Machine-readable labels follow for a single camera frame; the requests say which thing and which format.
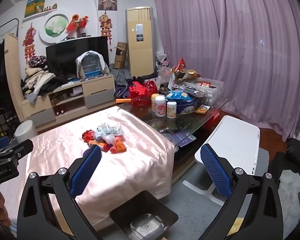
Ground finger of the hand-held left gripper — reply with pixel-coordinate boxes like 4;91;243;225
0;139;34;163
0;136;11;153

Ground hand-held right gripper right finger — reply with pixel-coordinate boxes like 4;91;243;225
200;144;283;240

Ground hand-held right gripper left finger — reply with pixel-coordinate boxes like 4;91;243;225
17;145;103;240

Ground orange tube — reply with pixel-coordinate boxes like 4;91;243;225
88;140;111;152

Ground red wrapper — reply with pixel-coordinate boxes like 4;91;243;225
82;129;97;142

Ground clear plastic wrapper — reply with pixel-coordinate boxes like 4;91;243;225
100;134;115;146

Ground foil bag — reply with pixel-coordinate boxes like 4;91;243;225
94;122;125;140

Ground black trash bin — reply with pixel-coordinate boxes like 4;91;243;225
109;190;179;240

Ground white round waste bin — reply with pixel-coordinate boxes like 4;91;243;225
14;120;38;144

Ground pink satin tablecloth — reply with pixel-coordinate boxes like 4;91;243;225
0;104;175;230

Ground white folding lap table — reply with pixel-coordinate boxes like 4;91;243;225
194;115;260;207

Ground blue booklet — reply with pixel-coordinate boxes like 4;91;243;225
170;131;198;148

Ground red plastic stool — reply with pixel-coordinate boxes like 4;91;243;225
204;110;222;131

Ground glass coffee table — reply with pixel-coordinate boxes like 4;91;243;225
117;96;229;180

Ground small orange packet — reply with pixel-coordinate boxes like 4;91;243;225
195;104;211;114

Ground blue cookie tin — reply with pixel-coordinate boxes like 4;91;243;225
175;96;199;116

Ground white fluffy cushion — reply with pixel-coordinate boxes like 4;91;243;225
277;170;300;218

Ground pile of clothes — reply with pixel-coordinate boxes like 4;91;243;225
20;66;65;104

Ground white bottle yellow label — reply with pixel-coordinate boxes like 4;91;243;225
166;101;178;119

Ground light wooden board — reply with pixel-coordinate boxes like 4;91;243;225
4;33;24;123

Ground clear plastic storage box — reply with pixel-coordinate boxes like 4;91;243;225
195;79;224;106

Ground white bottle pink label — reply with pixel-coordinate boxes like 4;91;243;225
155;96;167;117

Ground black leather chair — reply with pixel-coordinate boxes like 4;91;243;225
267;137;300;230

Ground blue snack bag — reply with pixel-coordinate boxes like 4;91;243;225
165;91;190;103

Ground wooden television stand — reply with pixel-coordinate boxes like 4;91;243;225
20;74;116;128

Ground purple garment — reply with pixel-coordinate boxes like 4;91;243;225
114;84;131;99

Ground dark floral cushion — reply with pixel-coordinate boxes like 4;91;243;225
28;55;48;68

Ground yellow lid bottle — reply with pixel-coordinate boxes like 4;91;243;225
151;93;161;112

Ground red plastic basket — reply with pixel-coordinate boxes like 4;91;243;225
129;80;158;108

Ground gold snack packets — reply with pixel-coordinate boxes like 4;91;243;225
174;69;202;82

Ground grey garment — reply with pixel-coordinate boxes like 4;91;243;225
112;67;133;87

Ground black flat television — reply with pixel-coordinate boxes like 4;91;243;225
45;36;110;77

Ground clear plastic bag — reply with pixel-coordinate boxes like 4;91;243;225
156;65;176;91

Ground blue bird cage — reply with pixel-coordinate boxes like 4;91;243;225
81;52;102;78
76;51;110;79

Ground red paper fish decoration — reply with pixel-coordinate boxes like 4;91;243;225
22;24;37;64

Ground stacked cardboard boxes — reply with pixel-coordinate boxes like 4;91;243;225
114;42;128;70

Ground black clothes rack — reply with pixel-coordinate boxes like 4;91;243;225
0;18;19;43

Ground beige standing air conditioner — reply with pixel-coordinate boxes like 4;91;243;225
125;6;157;78

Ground purple curtain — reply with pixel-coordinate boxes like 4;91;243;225
152;0;300;142

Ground red flag decoration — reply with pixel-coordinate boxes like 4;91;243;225
65;14;89;37

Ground landscape painting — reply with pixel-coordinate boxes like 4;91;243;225
23;0;47;19

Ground small figurine shelf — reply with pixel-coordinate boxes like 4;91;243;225
43;3;58;13

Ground hanging red ornament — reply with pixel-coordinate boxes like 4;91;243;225
99;10;114;52

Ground round white wall plate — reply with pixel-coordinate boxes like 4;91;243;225
39;9;72;44

